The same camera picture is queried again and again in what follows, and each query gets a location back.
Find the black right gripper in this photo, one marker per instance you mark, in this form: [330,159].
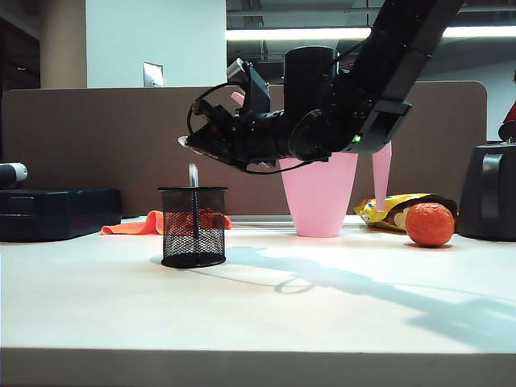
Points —
[250,137]

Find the black gel pen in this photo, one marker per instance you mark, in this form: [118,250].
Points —
[194,175]

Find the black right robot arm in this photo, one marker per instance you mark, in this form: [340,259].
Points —
[403,44]

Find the black mesh pen basket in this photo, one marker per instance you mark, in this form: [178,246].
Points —
[193,250]

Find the brown desk partition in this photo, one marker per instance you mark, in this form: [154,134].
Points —
[101,141]

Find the white ceiling light strip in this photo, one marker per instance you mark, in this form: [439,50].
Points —
[274,33]

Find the orange cloth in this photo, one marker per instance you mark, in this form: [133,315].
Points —
[131,227]

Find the pink plastic watering can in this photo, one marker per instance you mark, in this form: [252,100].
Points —
[318,201]

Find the beige round column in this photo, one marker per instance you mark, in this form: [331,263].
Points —
[63,44]

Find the black plastic case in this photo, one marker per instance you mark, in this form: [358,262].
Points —
[56,213]

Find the yellow snack bag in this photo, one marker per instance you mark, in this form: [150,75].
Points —
[373,211]

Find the grey and white cylindrical device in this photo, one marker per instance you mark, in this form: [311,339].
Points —
[12,171]

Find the orange ball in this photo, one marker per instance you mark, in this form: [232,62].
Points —
[429,225]

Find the red and black object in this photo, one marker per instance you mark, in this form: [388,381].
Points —
[508,121]

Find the silver wall switch plate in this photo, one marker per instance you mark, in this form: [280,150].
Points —
[152,75]

